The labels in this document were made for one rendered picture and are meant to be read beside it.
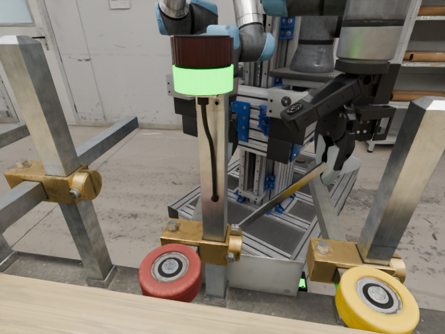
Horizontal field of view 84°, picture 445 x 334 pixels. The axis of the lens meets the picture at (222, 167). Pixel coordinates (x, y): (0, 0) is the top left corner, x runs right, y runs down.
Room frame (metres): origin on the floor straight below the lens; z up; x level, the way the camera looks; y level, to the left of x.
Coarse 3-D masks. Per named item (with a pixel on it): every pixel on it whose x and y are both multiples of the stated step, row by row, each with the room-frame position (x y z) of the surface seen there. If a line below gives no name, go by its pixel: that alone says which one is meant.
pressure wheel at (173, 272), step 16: (160, 256) 0.23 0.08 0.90; (176, 256) 0.23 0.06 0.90; (192, 256) 0.23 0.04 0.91; (144, 272) 0.20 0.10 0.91; (160, 272) 0.21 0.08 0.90; (176, 272) 0.21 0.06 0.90; (192, 272) 0.20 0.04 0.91; (144, 288) 0.18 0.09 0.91; (160, 288) 0.18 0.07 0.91; (176, 288) 0.18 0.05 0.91; (192, 288) 0.19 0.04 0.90
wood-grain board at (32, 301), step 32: (0, 288) 0.19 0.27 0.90; (32, 288) 0.19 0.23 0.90; (64, 288) 0.19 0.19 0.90; (96, 288) 0.19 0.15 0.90; (0, 320) 0.15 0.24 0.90; (32, 320) 0.15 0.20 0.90; (64, 320) 0.15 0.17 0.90; (96, 320) 0.15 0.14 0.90; (128, 320) 0.15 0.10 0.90; (160, 320) 0.15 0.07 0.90; (192, 320) 0.15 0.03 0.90; (224, 320) 0.15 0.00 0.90; (256, 320) 0.15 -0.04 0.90; (288, 320) 0.15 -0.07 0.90
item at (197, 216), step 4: (200, 196) 0.43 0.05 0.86; (200, 200) 0.41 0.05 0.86; (200, 204) 0.40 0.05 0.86; (196, 208) 0.39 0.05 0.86; (200, 208) 0.39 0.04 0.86; (196, 212) 0.38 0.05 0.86; (200, 212) 0.38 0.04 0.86; (192, 216) 0.36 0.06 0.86; (196, 216) 0.36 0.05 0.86; (200, 216) 0.36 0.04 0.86; (192, 220) 0.35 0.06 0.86; (196, 220) 0.35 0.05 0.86; (200, 220) 0.35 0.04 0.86; (192, 248) 0.29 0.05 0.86; (196, 248) 0.29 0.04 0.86
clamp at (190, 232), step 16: (192, 224) 0.33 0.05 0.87; (160, 240) 0.30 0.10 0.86; (176, 240) 0.30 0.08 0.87; (192, 240) 0.29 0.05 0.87; (208, 240) 0.29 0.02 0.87; (224, 240) 0.29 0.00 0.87; (240, 240) 0.30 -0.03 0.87; (208, 256) 0.29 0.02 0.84; (224, 256) 0.28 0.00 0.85; (240, 256) 0.30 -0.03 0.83
